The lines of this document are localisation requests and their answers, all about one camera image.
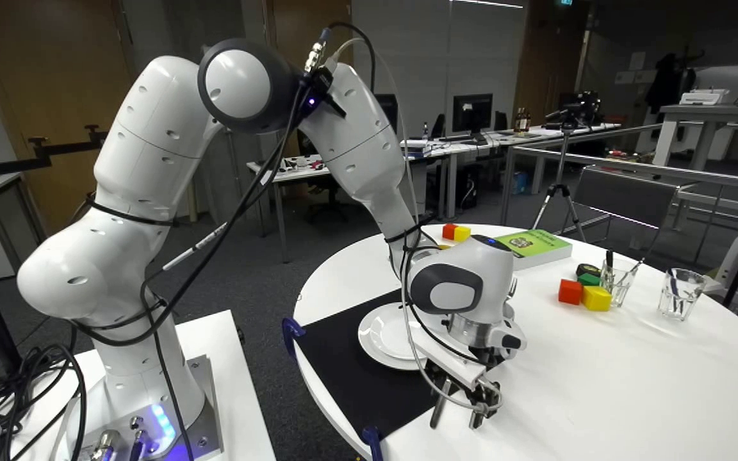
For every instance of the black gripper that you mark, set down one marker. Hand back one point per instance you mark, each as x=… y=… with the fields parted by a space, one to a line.
x=458 y=366

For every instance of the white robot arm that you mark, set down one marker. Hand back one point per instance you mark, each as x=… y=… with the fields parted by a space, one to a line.
x=95 y=271

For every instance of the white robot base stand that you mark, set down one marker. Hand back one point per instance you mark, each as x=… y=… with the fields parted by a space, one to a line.
x=179 y=396

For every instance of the black placemat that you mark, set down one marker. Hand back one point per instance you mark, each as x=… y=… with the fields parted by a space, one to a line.
x=369 y=396

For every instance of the white round plate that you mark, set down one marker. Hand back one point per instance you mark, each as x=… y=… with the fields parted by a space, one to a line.
x=385 y=335

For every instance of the red cube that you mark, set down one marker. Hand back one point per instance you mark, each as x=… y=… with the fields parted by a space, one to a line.
x=570 y=293

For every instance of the yellow cube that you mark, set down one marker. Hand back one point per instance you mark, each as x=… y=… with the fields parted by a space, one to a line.
x=597 y=298

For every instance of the orange and yellow cubes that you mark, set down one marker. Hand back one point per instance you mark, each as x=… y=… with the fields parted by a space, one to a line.
x=455 y=232

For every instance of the green book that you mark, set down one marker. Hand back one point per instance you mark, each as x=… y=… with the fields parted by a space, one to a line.
x=534 y=247

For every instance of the green and black cube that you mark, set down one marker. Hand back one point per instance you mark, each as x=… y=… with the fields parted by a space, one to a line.
x=588 y=274

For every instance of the clear glass with pens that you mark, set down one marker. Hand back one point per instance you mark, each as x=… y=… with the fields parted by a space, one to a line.
x=617 y=274

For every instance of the clear glass cup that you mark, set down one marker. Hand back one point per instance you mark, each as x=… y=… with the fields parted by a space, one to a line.
x=679 y=293

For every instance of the computer monitor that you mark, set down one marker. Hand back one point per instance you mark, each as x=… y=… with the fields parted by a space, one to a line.
x=473 y=114

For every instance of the black camera tripod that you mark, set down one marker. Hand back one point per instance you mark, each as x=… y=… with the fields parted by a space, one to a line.
x=576 y=110

